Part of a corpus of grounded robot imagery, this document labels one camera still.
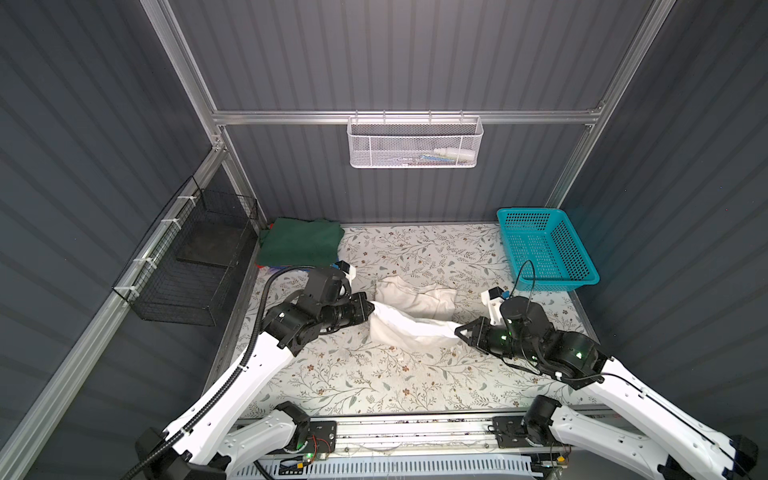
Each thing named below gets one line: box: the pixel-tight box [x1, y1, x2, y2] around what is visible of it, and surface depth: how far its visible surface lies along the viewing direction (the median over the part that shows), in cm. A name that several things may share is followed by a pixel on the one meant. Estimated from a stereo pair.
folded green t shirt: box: [256, 217, 345, 267], surface depth 111 cm
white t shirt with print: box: [369, 276, 465, 352], surface depth 89 cm
